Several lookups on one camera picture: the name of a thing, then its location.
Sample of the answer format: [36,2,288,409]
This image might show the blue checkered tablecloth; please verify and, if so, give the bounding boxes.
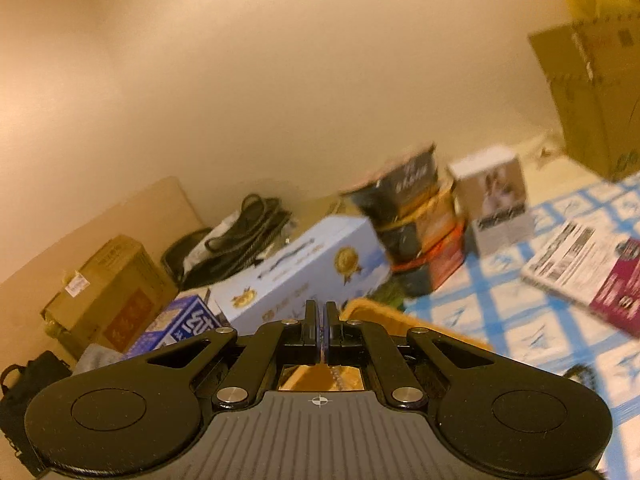
[400,170,640,480]

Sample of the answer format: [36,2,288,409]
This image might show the black bag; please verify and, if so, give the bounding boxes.
[0,350,74,467]

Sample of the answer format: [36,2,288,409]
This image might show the brown paper scraps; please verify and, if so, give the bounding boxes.
[522,132,568,171]

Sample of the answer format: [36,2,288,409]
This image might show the blue illustrated box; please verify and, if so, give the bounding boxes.
[121,295,224,361]

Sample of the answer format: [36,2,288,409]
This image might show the beige wooden board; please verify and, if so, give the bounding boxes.
[0,176,206,361]

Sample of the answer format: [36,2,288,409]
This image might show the black coiled cables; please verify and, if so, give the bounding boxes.
[205,194,293,273]

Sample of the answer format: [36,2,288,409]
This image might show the black basket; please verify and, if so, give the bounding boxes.
[160,227,226,291]

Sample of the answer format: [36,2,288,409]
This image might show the large open cardboard box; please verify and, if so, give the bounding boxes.
[527,12,640,183]

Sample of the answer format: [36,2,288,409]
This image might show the dark long beaded necklace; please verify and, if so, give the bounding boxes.
[562,364,601,392]

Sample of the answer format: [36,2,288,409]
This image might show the small brown cardboard box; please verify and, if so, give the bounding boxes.
[40,234,180,353]

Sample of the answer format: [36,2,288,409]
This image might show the yellow plastic tray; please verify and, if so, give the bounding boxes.
[277,297,493,393]

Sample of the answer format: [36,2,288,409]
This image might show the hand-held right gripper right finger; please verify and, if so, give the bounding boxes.
[324,300,498,409]

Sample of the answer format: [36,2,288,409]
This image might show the white and magenta book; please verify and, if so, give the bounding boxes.
[520,220,640,338]

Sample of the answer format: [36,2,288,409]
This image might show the grey cloth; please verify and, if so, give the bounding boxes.
[74,342,126,377]

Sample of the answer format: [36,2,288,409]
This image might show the white box with portrait print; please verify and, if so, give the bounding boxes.
[447,145,536,258]

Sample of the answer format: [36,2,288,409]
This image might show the long white and blue box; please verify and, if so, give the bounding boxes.
[212,215,393,336]

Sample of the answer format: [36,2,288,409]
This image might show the black and orange noodle bowl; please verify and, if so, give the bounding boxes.
[377,180,460,246]

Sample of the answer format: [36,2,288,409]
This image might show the black and red noodle bowl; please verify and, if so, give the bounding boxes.
[390,225,468,295]

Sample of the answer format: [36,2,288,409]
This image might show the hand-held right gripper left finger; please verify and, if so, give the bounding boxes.
[145,300,320,409]

